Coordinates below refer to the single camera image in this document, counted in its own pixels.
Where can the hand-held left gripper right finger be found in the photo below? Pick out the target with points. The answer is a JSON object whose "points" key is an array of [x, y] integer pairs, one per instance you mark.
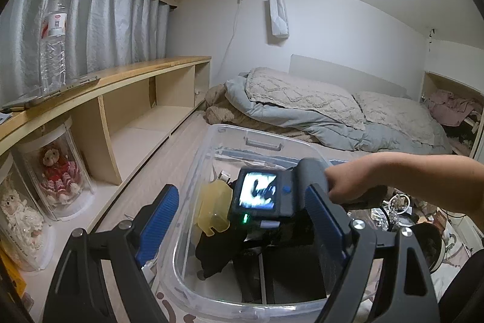
{"points": [[324, 219]]}

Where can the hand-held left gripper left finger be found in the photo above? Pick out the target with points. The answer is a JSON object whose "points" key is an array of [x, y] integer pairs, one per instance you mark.
{"points": [[162, 209]]}

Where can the clear plastic storage box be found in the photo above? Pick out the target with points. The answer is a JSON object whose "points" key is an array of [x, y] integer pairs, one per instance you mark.
{"points": [[196, 164]]}

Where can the black cloth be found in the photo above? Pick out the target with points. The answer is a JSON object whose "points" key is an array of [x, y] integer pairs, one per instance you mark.
{"points": [[215, 255]]}

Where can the long black box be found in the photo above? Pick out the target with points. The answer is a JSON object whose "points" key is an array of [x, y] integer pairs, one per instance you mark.
{"points": [[245, 277]]}

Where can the person's right forearm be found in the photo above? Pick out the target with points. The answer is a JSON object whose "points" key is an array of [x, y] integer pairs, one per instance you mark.
{"points": [[427, 179]]}

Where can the person's right hand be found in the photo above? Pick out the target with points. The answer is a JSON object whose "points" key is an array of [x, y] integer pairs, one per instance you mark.
{"points": [[348, 183]]}

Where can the yellow translucent plastic piece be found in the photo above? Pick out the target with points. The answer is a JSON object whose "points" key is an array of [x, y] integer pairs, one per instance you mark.
{"points": [[213, 207]]}

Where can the beige bed mattress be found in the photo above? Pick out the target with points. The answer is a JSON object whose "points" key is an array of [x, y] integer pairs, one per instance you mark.
{"points": [[332, 151]]}

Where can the grey duvet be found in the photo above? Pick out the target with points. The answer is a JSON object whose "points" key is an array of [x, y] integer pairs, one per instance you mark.
{"points": [[287, 126]]}

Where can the tan fleece blanket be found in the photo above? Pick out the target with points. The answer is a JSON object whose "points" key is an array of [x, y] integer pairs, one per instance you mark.
{"points": [[217, 111]]}

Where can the long wooden shelf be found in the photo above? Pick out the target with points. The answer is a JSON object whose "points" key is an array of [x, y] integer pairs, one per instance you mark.
{"points": [[132, 111]]}

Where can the red dress doll in case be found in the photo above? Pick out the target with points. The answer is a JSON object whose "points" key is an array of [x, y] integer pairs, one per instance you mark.
{"points": [[56, 171]]}

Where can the white dress doll in case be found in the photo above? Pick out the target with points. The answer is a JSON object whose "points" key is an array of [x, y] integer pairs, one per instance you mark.
{"points": [[19, 217]]}

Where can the white headboard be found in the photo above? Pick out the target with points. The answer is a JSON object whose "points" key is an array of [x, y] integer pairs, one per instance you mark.
{"points": [[340, 73]]}

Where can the dark cloth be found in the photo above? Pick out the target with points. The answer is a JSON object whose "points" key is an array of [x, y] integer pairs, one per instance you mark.
{"points": [[461, 292]]}

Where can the grey tablet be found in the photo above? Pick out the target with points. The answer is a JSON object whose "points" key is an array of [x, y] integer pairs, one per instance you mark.
{"points": [[49, 92]]}

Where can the yellow box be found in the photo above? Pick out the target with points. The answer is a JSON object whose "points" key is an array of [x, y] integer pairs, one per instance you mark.
{"points": [[15, 281]]}

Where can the pile of pink clothes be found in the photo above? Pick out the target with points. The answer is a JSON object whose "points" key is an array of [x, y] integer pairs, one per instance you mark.
{"points": [[450, 107]]}

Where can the white paper bag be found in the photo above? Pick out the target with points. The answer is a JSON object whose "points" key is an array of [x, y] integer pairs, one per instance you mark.
{"points": [[279, 14]]}

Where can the grey curtain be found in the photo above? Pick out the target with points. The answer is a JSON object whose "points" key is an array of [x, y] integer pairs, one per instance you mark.
{"points": [[113, 28]]}

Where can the clear plastic water bottle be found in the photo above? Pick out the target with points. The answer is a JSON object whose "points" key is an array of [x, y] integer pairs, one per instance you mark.
{"points": [[53, 39]]}

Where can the wooden wall niche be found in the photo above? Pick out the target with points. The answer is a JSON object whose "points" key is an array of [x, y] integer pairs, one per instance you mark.
{"points": [[429, 84]]}

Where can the black wall clip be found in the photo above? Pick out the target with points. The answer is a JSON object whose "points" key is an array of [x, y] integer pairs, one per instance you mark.
{"points": [[431, 39]]}

